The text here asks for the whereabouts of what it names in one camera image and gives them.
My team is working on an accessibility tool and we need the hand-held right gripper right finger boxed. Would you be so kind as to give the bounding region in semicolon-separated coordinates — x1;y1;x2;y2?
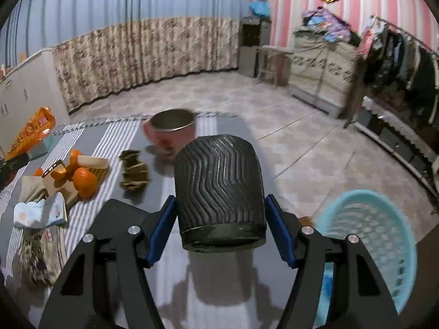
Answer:
264;195;402;329

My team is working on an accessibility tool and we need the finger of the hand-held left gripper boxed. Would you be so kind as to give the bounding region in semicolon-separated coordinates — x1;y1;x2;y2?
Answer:
0;152;31;189

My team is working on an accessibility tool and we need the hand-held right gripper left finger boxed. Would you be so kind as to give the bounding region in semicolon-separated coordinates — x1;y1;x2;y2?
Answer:
38;195;178;329

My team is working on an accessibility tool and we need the black ribbed cup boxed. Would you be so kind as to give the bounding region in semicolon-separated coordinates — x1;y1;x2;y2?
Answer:
174;135;268;252

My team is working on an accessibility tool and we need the light blue plastic basket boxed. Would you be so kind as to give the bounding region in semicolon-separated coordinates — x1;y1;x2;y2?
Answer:
314;189;417;326

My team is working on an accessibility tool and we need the beige printed snack packet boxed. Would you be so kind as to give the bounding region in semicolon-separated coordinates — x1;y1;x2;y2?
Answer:
17;226;67;285

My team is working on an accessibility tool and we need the orange snack bag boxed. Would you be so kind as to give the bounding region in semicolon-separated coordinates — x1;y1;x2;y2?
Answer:
5;107;56;161

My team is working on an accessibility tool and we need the white printed tissue pack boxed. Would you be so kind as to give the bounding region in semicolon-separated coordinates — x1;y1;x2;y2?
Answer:
14;193;68;228

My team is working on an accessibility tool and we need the brown phone case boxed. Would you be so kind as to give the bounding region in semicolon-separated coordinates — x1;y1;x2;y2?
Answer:
43;155;110;209

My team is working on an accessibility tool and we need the dark brown crumpled wrapper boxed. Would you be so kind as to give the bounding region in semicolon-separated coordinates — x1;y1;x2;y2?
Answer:
119;149;150;191

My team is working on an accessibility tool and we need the white cabinet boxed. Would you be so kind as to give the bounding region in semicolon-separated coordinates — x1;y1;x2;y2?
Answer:
0;50;69;158

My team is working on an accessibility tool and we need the pink mug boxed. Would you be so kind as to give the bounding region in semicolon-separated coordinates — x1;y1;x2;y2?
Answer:
142;109;198;161

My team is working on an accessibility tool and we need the grey striped tablecloth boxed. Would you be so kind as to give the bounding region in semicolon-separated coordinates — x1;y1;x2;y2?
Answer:
0;113;275;329

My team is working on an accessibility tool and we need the low shelf with lace cover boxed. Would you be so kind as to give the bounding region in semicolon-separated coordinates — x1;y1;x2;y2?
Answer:
353;96;439;209

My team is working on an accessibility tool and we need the floral cloth covered cabinet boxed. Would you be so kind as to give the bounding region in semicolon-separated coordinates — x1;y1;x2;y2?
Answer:
288;27;361;119

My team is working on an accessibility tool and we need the floral beige curtain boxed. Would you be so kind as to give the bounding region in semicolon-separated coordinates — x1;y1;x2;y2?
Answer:
51;16;240;115

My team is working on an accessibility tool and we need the dark water dispenser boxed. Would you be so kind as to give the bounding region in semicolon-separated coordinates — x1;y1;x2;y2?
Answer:
239;16;271;78

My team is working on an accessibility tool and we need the clothes rack with garments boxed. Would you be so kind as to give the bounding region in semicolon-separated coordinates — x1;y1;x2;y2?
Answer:
357;14;439;134

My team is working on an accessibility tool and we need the pile of colourful clothes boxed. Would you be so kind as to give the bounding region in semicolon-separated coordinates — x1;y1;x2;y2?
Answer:
302;7;361;43

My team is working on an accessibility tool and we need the teal cloth bundle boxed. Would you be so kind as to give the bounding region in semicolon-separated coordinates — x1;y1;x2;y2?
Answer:
249;0;271;19

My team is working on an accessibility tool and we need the metal frame chair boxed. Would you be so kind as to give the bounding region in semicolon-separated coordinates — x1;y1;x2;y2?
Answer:
255;45;292;86

